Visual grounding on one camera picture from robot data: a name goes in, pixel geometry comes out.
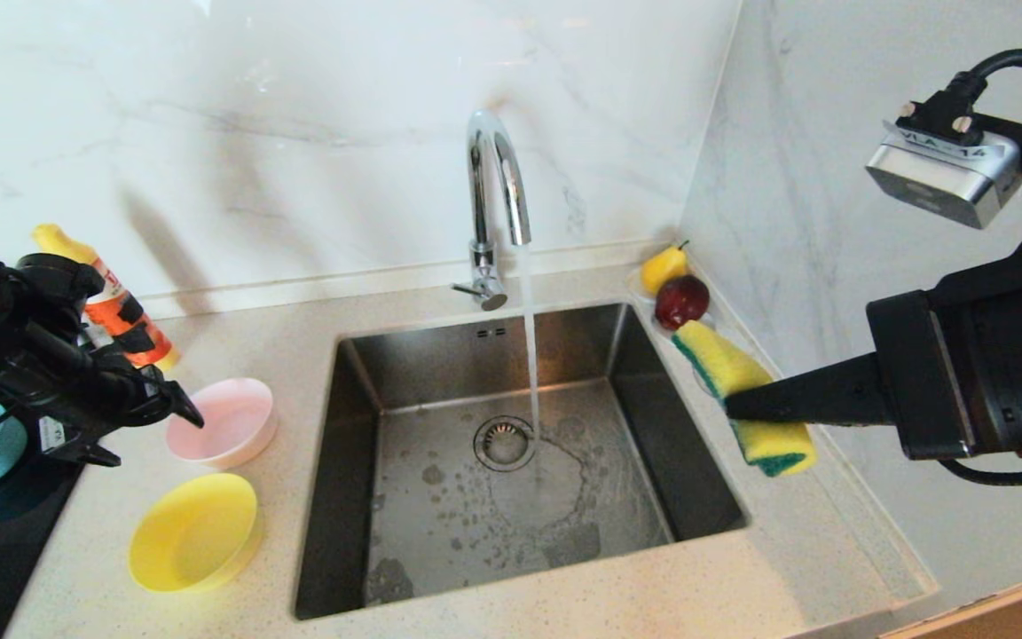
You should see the pink plastic bowl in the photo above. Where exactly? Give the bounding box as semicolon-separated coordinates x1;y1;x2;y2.
165;378;279;471

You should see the orange dish soap bottle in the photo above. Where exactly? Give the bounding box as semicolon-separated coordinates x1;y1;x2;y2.
32;224;182;374

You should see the yellow green sponge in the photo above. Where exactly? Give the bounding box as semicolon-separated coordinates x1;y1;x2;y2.
671;319;818;477

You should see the chrome gooseneck faucet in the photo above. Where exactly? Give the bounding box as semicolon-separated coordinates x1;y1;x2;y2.
451;108;532;312

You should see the stainless steel sink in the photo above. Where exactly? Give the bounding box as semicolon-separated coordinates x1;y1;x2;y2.
294;304;749;619

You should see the small white dish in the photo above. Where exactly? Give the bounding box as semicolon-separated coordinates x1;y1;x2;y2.
626;266;734;396

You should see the yellow plastic bowl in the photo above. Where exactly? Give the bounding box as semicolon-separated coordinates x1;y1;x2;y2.
128;473;262;594

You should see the dark red apple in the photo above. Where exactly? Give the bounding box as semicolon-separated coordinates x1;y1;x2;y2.
655;274;711;331

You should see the yellow pear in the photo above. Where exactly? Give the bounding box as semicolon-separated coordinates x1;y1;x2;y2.
640;241;688;296

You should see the brown wooden panel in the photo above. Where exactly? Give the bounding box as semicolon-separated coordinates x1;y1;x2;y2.
875;559;1022;639

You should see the round metal drain strainer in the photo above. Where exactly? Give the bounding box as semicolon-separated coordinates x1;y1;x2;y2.
474;416;537;473

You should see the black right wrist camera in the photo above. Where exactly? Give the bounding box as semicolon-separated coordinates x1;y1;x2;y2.
866;93;1022;230

